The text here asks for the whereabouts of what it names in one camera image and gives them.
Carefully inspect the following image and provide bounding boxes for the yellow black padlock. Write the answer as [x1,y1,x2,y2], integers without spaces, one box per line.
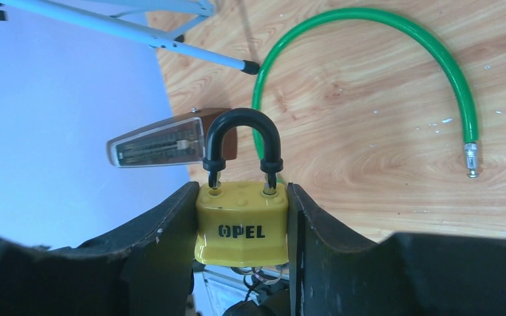
[194,108,289,268]

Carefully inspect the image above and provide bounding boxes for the blue music stand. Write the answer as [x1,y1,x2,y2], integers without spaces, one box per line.
[0,1,260,75]

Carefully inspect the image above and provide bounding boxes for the keys of yellow padlock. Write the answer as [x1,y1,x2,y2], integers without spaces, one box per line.
[231,263,288,285]

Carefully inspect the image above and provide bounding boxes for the green cable lock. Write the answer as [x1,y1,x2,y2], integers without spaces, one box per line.
[251,7,481,184]

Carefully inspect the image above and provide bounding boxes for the brown wooden metronome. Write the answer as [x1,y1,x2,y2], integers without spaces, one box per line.
[106,107,229,168]

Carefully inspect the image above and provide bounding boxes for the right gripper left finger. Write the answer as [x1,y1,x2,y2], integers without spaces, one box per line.
[0,182,199,315]

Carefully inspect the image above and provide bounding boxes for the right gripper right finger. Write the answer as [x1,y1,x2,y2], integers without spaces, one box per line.
[287,184,506,315]

